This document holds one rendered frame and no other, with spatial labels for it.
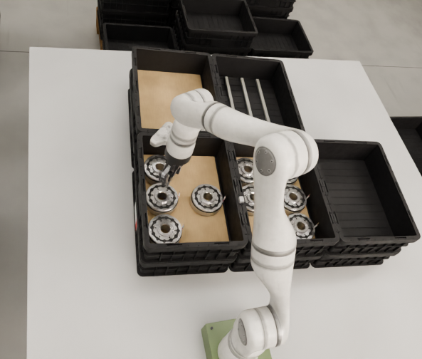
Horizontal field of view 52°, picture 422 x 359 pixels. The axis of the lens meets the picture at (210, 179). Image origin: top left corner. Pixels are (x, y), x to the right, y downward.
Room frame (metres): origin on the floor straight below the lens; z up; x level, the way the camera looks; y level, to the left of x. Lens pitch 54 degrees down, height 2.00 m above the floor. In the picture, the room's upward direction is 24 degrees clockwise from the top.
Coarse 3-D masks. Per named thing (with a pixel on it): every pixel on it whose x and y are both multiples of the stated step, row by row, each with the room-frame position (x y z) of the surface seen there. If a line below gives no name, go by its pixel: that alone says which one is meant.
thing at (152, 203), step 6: (150, 186) 0.71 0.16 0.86; (156, 186) 0.72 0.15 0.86; (162, 186) 0.73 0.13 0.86; (150, 192) 0.69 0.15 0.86; (174, 192) 0.73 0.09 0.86; (150, 198) 0.67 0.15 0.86; (174, 198) 0.71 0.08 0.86; (150, 204) 0.65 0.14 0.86; (156, 204) 0.66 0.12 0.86; (162, 204) 0.67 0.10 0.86; (168, 204) 0.68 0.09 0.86; (174, 204) 0.69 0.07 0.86; (156, 210) 0.64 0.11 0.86; (162, 210) 0.65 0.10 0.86; (168, 210) 0.66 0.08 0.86
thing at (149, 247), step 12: (144, 132) 0.84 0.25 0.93; (228, 144) 0.94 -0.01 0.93; (228, 156) 0.90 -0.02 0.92; (144, 180) 0.68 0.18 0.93; (144, 192) 0.64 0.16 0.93; (144, 204) 0.61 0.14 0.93; (240, 204) 0.74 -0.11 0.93; (144, 216) 0.57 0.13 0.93; (240, 216) 0.70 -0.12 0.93; (144, 228) 0.54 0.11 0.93; (144, 240) 0.50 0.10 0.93
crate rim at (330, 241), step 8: (232, 144) 0.95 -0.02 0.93; (232, 152) 0.91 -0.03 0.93; (240, 184) 0.81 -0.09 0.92; (320, 184) 0.94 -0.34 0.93; (240, 192) 0.78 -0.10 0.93; (320, 192) 0.91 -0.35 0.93; (328, 208) 0.86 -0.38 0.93; (328, 216) 0.83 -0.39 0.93; (248, 224) 0.69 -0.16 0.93; (248, 232) 0.66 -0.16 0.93; (336, 232) 0.79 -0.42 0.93; (248, 240) 0.64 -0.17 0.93; (304, 240) 0.71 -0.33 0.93; (312, 240) 0.73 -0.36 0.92; (328, 240) 0.75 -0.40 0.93; (336, 240) 0.76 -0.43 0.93
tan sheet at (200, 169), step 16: (144, 160) 0.81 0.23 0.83; (192, 160) 0.89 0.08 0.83; (208, 160) 0.92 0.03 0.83; (176, 176) 0.81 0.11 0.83; (192, 176) 0.83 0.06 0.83; (208, 176) 0.86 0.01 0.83; (176, 192) 0.75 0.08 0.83; (176, 208) 0.70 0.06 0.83; (192, 224) 0.66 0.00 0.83; (208, 224) 0.69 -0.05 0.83; (224, 224) 0.71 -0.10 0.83; (192, 240) 0.61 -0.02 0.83; (208, 240) 0.64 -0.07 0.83; (224, 240) 0.66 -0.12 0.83
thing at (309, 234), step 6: (294, 216) 0.83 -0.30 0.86; (300, 216) 0.84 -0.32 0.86; (306, 216) 0.85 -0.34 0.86; (306, 222) 0.82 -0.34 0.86; (312, 222) 0.83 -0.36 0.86; (294, 228) 0.78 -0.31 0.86; (312, 228) 0.81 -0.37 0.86; (300, 234) 0.77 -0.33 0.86; (306, 234) 0.78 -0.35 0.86; (312, 234) 0.79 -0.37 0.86
